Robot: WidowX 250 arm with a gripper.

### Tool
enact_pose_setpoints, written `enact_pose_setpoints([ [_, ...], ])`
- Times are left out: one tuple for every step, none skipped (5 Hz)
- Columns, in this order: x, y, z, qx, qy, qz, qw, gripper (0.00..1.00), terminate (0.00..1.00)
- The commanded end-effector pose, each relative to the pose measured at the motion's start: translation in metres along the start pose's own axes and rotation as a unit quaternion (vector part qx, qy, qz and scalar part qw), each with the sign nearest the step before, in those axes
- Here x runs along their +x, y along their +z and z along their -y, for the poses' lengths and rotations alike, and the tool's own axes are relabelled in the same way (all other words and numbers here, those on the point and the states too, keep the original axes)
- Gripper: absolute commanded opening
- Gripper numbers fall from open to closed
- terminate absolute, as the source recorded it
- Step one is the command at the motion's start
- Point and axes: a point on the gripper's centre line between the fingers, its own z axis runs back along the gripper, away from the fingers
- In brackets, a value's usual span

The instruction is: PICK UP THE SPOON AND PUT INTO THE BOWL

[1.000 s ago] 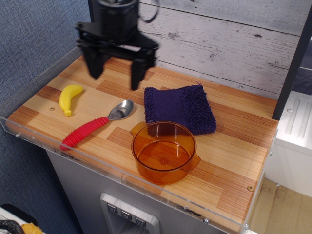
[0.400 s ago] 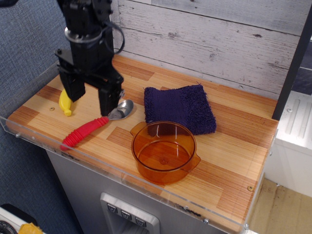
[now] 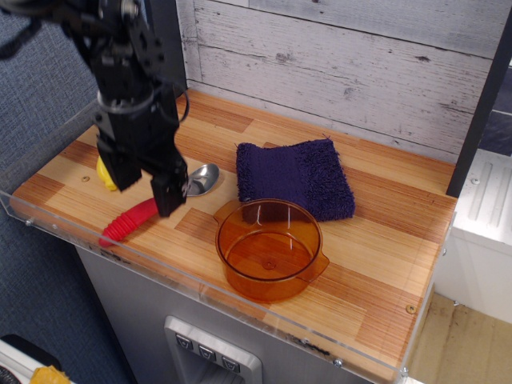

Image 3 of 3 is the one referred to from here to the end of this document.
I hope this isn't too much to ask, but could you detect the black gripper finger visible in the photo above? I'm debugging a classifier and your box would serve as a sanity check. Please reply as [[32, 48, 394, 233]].
[[151, 163, 188, 218], [98, 138, 142, 191]]

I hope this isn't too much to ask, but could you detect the left dark vertical post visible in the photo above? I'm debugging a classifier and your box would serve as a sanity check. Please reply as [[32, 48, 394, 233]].
[[145, 0, 187, 99]]

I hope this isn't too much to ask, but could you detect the white ridged side appliance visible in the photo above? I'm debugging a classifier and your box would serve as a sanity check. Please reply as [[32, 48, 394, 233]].
[[434, 150, 511, 322]]

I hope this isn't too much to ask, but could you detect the right dark vertical post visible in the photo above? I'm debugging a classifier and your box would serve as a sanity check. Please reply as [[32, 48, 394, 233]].
[[446, 10, 511, 198]]

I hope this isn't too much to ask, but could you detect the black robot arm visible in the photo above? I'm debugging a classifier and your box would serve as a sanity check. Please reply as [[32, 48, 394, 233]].
[[1, 1, 188, 217]]

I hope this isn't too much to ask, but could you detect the clear acrylic table guard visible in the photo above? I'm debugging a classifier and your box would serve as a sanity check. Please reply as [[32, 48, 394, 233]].
[[0, 55, 459, 384]]

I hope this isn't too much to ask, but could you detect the dark vertical post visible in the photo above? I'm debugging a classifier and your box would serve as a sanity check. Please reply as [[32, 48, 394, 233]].
[[145, 0, 187, 99], [446, 10, 511, 198]]

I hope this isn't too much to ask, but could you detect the yellow tape piece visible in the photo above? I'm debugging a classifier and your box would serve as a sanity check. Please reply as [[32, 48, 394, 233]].
[[29, 366, 71, 384]]

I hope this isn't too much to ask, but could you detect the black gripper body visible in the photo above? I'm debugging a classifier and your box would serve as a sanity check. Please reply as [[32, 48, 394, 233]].
[[94, 82, 189, 189]]

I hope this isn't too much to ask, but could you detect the yellow toy banana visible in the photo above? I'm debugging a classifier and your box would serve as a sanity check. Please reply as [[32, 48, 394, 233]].
[[96, 157, 118, 191]]

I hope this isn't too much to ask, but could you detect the silver dispenser panel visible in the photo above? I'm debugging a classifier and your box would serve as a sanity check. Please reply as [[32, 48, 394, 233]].
[[164, 316, 263, 383]]

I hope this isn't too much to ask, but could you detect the orange transparent pot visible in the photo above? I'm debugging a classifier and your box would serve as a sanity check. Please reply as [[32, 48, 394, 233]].
[[214, 199, 330, 302]]

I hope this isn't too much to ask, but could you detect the grey cabinet front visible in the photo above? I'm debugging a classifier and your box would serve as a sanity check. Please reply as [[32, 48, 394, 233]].
[[78, 249, 365, 383]]

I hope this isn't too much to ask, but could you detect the red handled metal spoon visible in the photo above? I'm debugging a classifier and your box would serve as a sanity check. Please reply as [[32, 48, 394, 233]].
[[98, 163, 220, 247]]

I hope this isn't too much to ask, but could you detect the purple folded towel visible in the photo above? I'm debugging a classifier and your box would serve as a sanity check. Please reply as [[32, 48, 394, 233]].
[[236, 138, 356, 222]]

